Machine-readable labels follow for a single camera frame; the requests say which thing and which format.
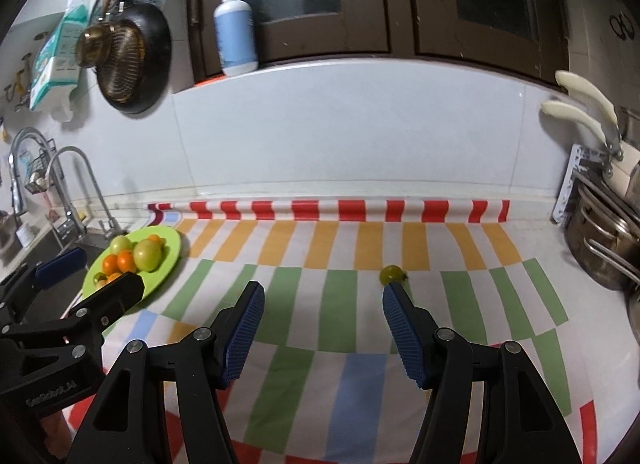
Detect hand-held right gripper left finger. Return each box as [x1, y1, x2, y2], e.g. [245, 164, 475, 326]
[65, 280, 266, 464]

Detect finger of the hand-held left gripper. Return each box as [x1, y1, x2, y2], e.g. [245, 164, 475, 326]
[0, 271, 145, 345]
[0, 248, 87, 325]

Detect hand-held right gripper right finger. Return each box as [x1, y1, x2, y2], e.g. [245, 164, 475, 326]
[382, 281, 583, 464]

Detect green plate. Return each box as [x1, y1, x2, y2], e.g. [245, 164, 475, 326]
[80, 225, 182, 317]

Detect steel sink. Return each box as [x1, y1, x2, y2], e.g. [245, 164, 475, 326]
[0, 231, 110, 325]

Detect large green apple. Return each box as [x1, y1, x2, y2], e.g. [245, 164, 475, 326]
[132, 240, 164, 272]

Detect colourful checked tablecloth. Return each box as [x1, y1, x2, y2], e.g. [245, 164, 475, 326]
[65, 199, 598, 464]

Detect curved steel faucet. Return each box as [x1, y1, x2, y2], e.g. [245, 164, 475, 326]
[46, 146, 128, 241]

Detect spring neck steel faucet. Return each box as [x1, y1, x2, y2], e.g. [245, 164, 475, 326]
[9, 127, 58, 247]

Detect teal and white carton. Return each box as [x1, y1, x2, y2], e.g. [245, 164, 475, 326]
[28, 4, 89, 112]

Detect brass mesh strainer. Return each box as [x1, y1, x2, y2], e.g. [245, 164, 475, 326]
[76, 22, 151, 103]

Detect stainless steel pot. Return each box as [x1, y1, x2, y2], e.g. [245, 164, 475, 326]
[565, 178, 640, 291]

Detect white plastic rack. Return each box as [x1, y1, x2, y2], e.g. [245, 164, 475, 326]
[551, 144, 592, 225]

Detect cream saucepan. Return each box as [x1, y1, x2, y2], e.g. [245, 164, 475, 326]
[541, 100, 640, 195]

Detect white and blue pump bottle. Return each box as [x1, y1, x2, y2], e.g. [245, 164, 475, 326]
[213, 0, 260, 77]

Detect small wire sink caddy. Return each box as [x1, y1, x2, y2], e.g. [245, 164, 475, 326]
[22, 153, 57, 195]

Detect white handled utensils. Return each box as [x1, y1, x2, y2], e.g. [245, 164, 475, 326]
[554, 70, 640, 179]

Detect black wall hook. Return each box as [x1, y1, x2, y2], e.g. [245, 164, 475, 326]
[608, 11, 640, 42]

